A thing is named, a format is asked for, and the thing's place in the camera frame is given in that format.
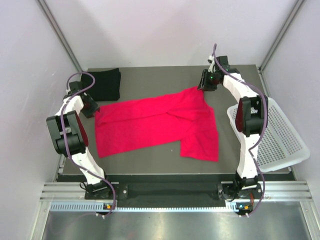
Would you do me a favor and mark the red polo shirt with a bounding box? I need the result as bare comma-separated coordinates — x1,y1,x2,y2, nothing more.
94,86,219,162

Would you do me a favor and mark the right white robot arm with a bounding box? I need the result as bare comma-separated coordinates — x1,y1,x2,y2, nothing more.
197,55,268,198

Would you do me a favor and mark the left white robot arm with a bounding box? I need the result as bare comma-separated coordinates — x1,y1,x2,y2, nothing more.
46,81,114,200

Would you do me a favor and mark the folded black t shirt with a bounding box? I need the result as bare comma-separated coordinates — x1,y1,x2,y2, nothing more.
85,68,121,102

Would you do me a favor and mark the white plastic basket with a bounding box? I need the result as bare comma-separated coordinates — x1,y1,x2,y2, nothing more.
226,96,311,173

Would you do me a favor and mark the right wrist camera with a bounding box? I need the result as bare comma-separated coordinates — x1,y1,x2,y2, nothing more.
207,55,215,73

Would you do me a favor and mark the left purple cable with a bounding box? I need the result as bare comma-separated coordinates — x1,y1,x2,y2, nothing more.
61,71,118,217

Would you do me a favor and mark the purple cable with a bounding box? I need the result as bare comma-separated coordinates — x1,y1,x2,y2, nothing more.
61,71,118,217
211,43,268,217

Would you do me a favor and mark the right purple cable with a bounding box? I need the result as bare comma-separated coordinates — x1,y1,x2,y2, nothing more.
211,43,268,217

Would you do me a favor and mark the slotted grey cable duct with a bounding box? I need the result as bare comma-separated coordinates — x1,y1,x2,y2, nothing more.
49,201,249,213

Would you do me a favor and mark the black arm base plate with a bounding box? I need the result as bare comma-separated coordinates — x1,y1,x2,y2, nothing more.
84,181,263,202

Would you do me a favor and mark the left aluminium frame post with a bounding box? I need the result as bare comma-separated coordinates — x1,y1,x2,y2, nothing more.
35,0,83,72

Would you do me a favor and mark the aluminium frame post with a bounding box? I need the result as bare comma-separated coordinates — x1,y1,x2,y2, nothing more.
35,0,83,72
257,0,306,74

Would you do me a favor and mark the right aluminium frame post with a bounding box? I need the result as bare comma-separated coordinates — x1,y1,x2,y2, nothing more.
257,0,306,74

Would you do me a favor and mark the aluminium front rail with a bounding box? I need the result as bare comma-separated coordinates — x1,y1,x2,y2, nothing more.
40,181,312,202

